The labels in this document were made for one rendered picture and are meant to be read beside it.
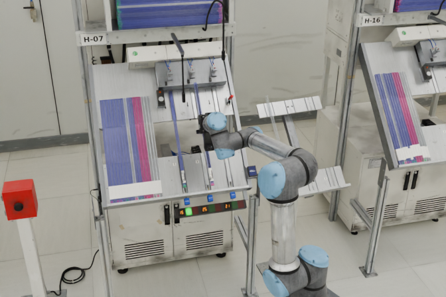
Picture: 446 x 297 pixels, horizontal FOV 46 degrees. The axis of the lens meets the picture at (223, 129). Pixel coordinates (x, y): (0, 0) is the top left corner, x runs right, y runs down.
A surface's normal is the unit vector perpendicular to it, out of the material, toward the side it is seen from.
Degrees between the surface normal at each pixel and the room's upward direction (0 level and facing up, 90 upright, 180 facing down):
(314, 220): 0
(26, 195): 90
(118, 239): 90
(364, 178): 90
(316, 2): 90
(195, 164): 43
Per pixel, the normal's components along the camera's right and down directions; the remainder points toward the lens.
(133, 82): 0.17, -0.33
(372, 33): 0.24, 0.45
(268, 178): -0.84, 0.12
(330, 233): 0.00, -0.88
